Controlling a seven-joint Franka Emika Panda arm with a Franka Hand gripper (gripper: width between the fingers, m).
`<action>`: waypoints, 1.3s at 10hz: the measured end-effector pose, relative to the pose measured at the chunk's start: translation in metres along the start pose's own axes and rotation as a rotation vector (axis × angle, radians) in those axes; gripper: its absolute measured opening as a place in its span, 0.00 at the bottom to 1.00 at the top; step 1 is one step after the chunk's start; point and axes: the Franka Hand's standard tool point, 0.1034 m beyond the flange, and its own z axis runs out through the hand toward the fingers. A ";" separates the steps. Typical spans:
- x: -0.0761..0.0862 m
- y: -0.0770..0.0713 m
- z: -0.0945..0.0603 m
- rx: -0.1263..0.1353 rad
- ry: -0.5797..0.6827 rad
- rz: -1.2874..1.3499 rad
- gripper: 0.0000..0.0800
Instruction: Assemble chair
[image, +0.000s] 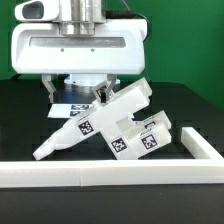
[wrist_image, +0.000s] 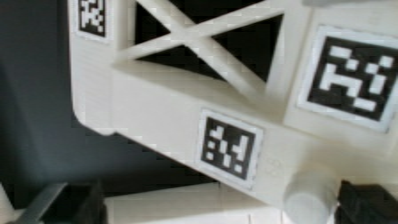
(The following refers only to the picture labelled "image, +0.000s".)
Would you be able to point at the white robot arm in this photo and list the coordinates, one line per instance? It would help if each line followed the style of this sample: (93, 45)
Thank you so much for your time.
(80, 38)

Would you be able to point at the white base tag sheet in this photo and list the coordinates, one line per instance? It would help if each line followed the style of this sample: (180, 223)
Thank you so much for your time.
(68, 110)

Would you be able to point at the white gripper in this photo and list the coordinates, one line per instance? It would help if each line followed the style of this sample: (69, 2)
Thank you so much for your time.
(76, 37)

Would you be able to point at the white U-shaped obstacle fence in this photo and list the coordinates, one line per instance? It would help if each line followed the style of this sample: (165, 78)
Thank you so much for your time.
(206, 166)

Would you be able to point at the white chair seat part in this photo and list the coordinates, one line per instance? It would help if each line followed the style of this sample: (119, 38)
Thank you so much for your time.
(133, 129)

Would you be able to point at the white chair back part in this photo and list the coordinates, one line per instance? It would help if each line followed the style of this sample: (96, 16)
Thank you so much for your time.
(98, 118)

